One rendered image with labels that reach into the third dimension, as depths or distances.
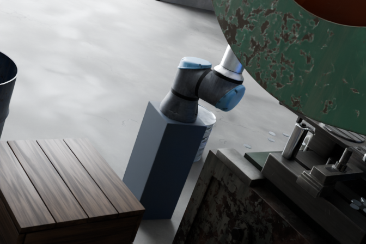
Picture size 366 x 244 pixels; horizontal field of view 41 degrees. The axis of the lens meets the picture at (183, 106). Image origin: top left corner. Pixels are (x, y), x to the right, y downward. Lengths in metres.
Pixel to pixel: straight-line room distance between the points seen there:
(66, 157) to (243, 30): 0.84
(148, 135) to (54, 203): 0.64
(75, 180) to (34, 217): 0.23
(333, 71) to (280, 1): 0.17
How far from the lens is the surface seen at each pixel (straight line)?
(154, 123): 1.89
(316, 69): 0.85
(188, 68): 1.80
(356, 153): 1.27
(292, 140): 1.23
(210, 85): 1.77
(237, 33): 0.98
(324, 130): 1.32
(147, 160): 1.92
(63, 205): 1.41
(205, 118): 2.57
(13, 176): 1.48
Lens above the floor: 1.17
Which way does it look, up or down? 21 degrees down
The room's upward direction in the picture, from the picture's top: 20 degrees clockwise
